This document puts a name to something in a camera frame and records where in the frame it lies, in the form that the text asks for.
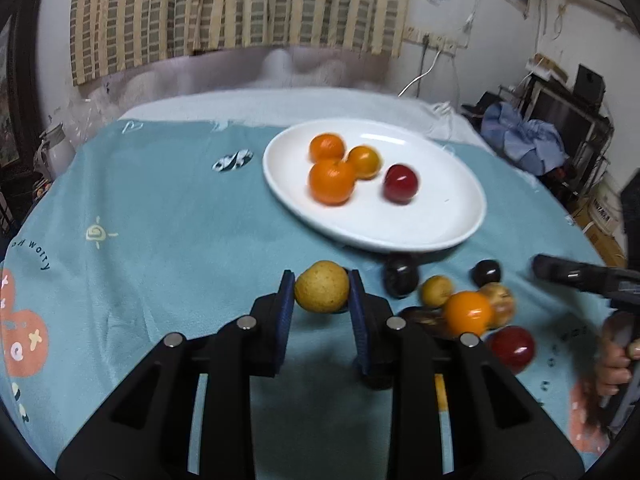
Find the blue clothes pile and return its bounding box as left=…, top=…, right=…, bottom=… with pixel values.
left=481, top=101, right=567, bottom=177

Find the white power strip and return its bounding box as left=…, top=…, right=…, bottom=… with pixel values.
left=403, top=26, right=459, bottom=57

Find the striped beige curtain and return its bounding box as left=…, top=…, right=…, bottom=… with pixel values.
left=70, top=0, right=416, bottom=87

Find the black hat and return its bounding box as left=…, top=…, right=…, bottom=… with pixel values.
left=460, top=91, right=506, bottom=120

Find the white oval plate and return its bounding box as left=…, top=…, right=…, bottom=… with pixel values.
left=262, top=119, right=488, bottom=253

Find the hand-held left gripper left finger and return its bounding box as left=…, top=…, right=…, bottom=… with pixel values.
left=56, top=270, right=296, bottom=480

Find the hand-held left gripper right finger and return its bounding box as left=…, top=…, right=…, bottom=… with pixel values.
left=348, top=269, right=586, bottom=480

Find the cardboard box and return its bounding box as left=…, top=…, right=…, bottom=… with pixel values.
left=570, top=195, right=628, bottom=266

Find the large dark purple plum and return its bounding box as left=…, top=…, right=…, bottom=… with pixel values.
left=383, top=256, right=421, bottom=299

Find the black speaker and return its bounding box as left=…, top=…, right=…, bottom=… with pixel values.
left=572, top=63, right=607, bottom=107

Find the tan speckled fruit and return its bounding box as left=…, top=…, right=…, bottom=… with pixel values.
left=479, top=282, right=516, bottom=330

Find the teal printed blanket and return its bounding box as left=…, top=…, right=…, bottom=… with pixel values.
left=0, top=119, right=618, bottom=471

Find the black monitor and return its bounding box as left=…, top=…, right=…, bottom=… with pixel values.
left=529, top=77, right=612, bottom=161

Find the small yellow fruit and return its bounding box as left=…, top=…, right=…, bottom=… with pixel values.
left=419, top=275, right=455, bottom=309

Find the person's right hand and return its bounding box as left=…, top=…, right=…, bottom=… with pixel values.
left=596, top=316, right=640, bottom=397

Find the yellow pear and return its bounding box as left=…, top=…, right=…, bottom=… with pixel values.
left=294, top=260, right=351, bottom=314

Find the dark framed picture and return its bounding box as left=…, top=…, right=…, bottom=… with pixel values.
left=0, top=15, right=23, bottom=171

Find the orange tangerine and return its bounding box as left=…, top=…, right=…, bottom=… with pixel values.
left=308, top=158, right=357, bottom=206
left=308, top=132, right=347, bottom=163
left=443, top=291, right=495, bottom=338

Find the large red plum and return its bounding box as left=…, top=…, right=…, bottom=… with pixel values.
left=487, top=326, right=536, bottom=374

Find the white bed sheet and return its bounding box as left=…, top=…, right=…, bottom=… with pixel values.
left=119, top=86, right=493, bottom=153

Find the yellow-orange tangerine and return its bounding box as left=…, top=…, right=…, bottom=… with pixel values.
left=346, top=145, right=383, bottom=180

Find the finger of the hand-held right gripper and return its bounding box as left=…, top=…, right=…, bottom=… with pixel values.
left=532, top=254, right=615, bottom=295

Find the white jug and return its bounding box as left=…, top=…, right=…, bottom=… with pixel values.
left=33, top=121, right=77, bottom=181

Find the white cable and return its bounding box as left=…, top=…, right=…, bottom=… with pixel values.
left=397, top=35, right=443, bottom=98

